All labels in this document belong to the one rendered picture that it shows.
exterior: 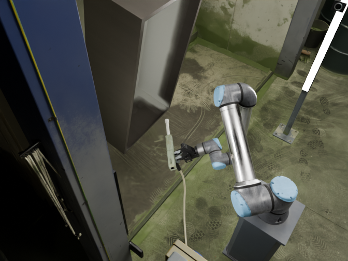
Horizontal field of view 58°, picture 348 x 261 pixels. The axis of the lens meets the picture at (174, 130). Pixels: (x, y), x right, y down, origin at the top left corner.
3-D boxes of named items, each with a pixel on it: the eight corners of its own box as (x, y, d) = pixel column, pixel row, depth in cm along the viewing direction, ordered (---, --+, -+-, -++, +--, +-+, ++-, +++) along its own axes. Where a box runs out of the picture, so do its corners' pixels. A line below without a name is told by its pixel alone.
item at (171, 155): (184, 181, 229) (174, 164, 213) (178, 183, 230) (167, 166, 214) (177, 134, 263) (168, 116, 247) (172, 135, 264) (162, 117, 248)
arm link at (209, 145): (221, 147, 216) (217, 134, 220) (204, 153, 218) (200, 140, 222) (223, 151, 224) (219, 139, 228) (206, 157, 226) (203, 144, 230)
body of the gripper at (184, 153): (185, 163, 228) (200, 158, 226) (181, 157, 222) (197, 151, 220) (183, 155, 233) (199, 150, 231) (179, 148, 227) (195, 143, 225)
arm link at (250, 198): (274, 213, 163) (242, 78, 174) (243, 220, 160) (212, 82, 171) (262, 211, 178) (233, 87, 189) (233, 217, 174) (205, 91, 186)
